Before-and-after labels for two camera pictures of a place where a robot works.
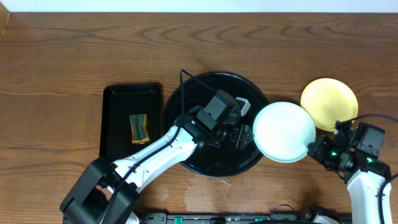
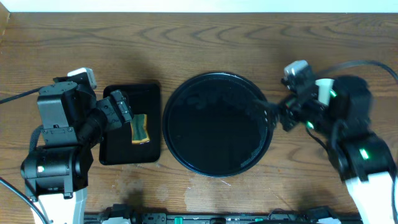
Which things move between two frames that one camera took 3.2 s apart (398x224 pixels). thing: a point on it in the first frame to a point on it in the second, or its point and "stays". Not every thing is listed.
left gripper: (233, 138) to (117, 118)
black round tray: (191, 96) stays
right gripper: (316, 148) to (289, 106)
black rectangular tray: (119, 102) stays
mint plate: (283, 130) to (325, 86)
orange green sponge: (139, 128) stays
